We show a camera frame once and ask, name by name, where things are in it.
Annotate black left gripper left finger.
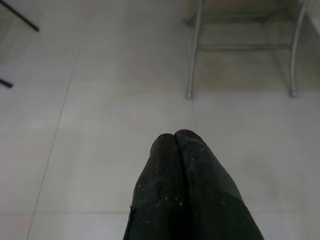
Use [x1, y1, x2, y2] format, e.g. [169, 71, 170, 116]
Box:
[122, 133, 185, 240]

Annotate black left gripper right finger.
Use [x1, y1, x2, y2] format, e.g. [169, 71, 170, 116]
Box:
[176, 128, 265, 240]

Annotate grey metal tube frame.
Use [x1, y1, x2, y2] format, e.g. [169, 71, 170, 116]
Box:
[183, 0, 308, 100]

